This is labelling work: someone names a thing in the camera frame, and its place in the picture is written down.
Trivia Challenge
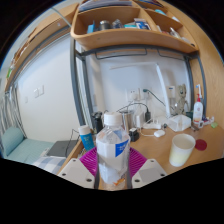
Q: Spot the cream white cup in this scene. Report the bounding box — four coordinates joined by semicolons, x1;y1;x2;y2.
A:
168;133;197;168

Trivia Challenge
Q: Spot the wooden shelf unit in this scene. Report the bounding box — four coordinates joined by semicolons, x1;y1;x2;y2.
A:
70;0;200;54

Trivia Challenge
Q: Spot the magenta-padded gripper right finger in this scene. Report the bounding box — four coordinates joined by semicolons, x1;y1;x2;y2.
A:
125;147;168;190

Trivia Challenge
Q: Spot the white red-pump lotion bottle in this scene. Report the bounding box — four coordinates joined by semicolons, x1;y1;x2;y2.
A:
192;93;205;127

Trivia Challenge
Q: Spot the white charger block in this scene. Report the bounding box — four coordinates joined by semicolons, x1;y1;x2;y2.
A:
133;111;145;129

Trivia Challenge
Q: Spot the white wall switch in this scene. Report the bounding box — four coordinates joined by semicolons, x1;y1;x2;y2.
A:
33;85;45;98

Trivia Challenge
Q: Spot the small white pink pack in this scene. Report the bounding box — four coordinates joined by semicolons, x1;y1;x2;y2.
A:
203;116;215;126

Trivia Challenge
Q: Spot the white wall outlet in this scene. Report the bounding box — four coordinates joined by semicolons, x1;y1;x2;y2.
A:
128;88;141;101
139;87;151;99

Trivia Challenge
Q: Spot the small black charger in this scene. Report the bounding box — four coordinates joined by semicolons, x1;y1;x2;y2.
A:
128;127;140;143

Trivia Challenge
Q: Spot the brown tree figure toy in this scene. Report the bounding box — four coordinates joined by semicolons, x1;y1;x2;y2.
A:
173;83;189;116

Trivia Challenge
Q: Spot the flat round red coaster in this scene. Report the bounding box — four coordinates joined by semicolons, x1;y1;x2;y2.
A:
194;138;208;151

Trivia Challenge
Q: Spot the small blue white-capped bottle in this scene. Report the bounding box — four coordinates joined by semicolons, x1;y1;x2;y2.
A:
77;124;96;152

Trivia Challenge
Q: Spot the green bed mattress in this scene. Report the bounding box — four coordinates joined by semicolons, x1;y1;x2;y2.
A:
0;125;56;164

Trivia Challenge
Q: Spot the steel tumbler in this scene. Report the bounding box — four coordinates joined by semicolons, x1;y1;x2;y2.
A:
120;111;134;133

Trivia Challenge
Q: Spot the black power cable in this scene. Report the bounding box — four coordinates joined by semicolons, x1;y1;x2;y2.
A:
143;88;167;108

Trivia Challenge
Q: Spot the grey laptop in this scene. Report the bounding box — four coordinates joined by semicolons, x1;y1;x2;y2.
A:
45;139;79;158

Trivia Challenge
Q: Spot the clear blue-label water bottle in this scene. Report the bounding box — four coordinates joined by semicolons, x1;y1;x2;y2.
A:
95;111;131;192

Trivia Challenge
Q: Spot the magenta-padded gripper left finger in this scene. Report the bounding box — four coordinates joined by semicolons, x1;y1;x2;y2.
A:
56;146;100;190

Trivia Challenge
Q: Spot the grey striped curtain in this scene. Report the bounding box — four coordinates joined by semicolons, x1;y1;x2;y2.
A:
0;84;26;141

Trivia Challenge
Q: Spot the blue plaid pillow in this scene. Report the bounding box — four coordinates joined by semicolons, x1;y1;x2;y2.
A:
31;155;68;176

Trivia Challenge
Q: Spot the grey metal bed frame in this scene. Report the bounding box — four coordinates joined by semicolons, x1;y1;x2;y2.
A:
69;33;208;128

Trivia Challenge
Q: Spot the white desk lamp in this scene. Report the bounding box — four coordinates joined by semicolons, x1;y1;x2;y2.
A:
109;61;172;118

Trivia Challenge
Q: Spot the white power strip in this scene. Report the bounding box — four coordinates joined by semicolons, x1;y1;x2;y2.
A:
142;121;163;130

